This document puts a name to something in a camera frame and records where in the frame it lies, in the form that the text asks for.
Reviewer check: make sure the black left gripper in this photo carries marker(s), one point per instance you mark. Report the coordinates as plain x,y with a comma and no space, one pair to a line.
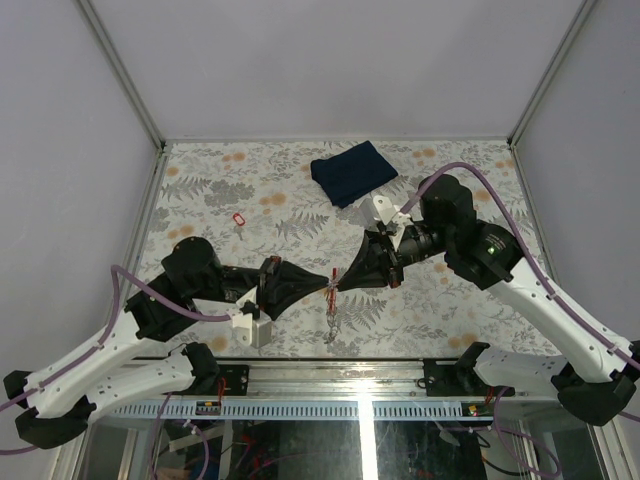
277,281

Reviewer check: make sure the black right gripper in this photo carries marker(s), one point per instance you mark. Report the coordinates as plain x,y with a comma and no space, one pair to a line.
376,263

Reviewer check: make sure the steel key holder red handle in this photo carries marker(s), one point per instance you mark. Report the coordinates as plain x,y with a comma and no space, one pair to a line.
331,310

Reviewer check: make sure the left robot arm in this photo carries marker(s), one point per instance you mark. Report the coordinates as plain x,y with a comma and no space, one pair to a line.
60,401

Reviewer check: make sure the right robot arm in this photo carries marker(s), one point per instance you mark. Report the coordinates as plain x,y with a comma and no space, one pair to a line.
595,373

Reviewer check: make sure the key with red tag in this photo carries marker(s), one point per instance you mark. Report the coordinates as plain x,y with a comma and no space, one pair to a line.
239,227

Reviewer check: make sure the folded dark blue cloth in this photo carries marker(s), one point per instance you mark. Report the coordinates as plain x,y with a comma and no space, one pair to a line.
350,175

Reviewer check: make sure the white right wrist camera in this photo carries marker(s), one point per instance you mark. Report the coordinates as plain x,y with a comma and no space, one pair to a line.
383,217

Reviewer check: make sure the aluminium table edge rail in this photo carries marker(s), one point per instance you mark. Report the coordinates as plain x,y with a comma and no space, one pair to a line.
385,378

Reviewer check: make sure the perforated cable duct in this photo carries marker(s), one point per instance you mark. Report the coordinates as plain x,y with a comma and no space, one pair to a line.
300,410

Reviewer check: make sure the left aluminium frame post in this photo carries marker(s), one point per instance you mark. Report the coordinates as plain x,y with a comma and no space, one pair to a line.
106,45

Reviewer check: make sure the aluminium frame post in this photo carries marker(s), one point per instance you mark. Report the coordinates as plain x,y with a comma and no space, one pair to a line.
106,45
577,24

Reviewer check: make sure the right aluminium frame post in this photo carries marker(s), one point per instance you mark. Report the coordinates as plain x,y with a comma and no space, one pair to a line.
577,24

